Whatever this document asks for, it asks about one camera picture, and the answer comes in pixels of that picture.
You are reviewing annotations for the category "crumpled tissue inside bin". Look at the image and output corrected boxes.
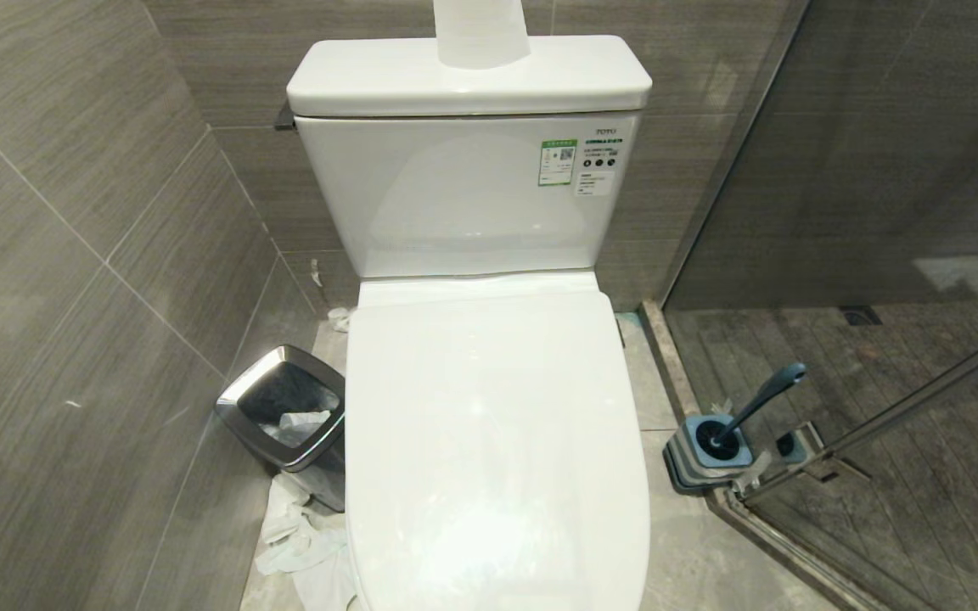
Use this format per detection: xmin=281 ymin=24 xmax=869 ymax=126
xmin=272 ymin=410 xmax=334 ymax=449

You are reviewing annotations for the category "green bordered label sticker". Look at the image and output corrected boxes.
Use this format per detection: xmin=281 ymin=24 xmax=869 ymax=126
xmin=538 ymin=138 xmax=579 ymax=188

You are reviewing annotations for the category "white toilet lid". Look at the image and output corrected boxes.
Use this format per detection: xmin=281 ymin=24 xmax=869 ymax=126
xmin=345 ymin=270 xmax=652 ymax=611

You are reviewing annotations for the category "white printed label sticker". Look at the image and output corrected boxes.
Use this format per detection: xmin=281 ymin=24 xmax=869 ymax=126
xmin=574 ymin=126 xmax=622 ymax=199

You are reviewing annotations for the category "white ceramic toilet tank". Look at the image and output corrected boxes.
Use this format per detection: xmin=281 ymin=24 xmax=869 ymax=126
xmin=295 ymin=109 xmax=644 ymax=280

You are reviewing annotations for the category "steel rimmed trash bin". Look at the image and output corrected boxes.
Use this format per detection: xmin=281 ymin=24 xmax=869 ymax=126
xmin=215 ymin=344 xmax=346 ymax=513

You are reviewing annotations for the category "crumpled white floor tissue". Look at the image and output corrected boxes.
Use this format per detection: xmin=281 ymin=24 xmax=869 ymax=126
xmin=253 ymin=471 xmax=364 ymax=611

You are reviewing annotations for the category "metal shower door rail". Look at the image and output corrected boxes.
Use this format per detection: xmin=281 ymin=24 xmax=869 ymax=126
xmin=730 ymin=314 xmax=978 ymax=503

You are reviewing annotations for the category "white toilet paper roll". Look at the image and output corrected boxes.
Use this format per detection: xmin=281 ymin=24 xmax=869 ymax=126
xmin=432 ymin=0 xmax=532 ymax=70

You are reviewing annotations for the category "white ceramic tank cover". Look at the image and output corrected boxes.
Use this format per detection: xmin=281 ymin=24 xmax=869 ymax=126
xmin=286 ymin=35 xmax=654 ymax=119

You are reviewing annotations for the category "blue grey brush holder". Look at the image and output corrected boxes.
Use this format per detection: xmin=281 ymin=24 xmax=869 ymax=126
xmin=662 ymin=413 xmax=756 ymax=496

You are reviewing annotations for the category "glass shower partition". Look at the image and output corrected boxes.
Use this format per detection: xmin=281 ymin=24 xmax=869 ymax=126
xmin=657 ymin=0 xmax=978 ymax=611

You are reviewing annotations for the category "blue grey toilet brush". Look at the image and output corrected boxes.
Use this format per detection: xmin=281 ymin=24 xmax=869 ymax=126
xmin=706 ymin=362 xmax=809 ymax=451

